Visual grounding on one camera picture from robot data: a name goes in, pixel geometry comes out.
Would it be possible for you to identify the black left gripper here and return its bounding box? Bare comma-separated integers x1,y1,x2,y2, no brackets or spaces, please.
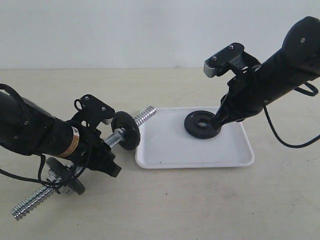
65,112,122,178

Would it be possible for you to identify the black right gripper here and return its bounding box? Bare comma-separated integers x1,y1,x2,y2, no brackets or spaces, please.
209,67,265,130

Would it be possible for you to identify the chrome threaded dumbbell bar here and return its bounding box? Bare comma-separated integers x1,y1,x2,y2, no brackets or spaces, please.
10,105,157,221

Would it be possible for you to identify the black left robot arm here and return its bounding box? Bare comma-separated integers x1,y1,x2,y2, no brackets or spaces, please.
0,92,122,177

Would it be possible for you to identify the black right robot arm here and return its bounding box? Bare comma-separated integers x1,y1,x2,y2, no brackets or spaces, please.
203,16,320,130

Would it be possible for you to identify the chrome spinlock collar nut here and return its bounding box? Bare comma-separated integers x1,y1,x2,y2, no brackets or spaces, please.
46,169,71,194

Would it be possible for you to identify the white plastic tray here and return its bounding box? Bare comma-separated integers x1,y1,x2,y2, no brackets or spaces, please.
135,106,255,169

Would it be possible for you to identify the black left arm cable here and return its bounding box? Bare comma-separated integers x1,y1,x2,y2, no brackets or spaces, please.
0,83,87,188

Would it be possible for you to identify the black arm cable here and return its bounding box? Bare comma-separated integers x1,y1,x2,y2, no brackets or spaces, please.
262,81,320,149
0,83,87,188

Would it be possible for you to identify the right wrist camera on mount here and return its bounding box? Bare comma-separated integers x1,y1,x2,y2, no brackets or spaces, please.
203,42,261,78

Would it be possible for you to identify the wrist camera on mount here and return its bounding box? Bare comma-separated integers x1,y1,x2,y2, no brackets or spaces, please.
72,94,115,127
203,42,261,78

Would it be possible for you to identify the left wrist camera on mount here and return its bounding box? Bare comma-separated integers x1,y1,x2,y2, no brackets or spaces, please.
72,94,115,127

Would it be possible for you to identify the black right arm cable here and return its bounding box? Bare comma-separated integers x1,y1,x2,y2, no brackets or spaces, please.
262,81,320,149

